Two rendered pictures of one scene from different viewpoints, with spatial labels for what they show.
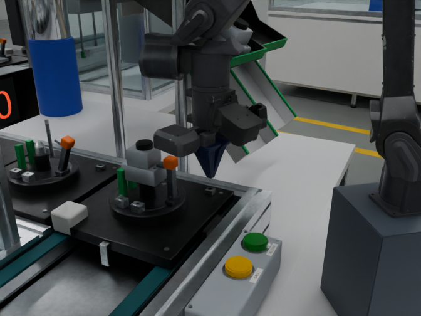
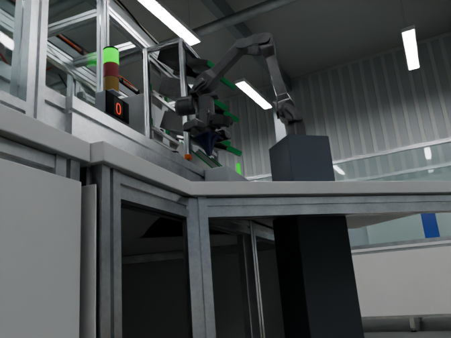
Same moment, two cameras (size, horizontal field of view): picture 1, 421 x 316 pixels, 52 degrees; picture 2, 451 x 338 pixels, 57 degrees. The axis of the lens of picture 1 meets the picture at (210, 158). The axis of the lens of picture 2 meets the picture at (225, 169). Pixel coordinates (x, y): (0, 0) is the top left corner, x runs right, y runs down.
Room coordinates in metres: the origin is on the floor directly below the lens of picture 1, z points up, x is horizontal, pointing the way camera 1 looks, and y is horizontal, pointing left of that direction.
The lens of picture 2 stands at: (-0.65, 0.12, 0.66)
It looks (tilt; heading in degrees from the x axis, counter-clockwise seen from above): 15 degrees up; 353
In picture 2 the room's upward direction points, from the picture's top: 5 degrees counter-clockwise
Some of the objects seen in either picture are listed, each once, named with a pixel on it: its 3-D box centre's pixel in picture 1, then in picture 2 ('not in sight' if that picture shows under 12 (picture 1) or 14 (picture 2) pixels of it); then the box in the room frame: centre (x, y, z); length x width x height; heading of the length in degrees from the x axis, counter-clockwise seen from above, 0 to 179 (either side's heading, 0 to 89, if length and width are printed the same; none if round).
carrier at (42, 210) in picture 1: (41, 158); not in sight; (0.81, 0.34, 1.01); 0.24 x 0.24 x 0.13; 64
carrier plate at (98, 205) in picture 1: (148, 209); not in sight; (0.69, 0.11, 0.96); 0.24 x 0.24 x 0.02; 64
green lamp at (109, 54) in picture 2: not in sight; (111, 58); (0.58, 0.30, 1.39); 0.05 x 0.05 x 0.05
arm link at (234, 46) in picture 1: (210, 59); (205, 102); (0.64, 0.00, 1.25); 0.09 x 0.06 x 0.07; 71
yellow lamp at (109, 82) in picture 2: not in sight; (111, 86); (0.58, 0.30, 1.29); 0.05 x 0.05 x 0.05
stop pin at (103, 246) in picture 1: (106, 253); not in sight; (0.58, 0.17, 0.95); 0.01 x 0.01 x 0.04; 64
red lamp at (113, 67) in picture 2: not in sight; (111, 72); (0.58, 0.30, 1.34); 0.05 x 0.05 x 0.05
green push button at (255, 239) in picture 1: (255, 243); not in sight; (0.59, -0.07, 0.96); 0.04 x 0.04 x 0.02
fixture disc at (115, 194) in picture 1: (148, 200); not in sight; (0.69, 0.11, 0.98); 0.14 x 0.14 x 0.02
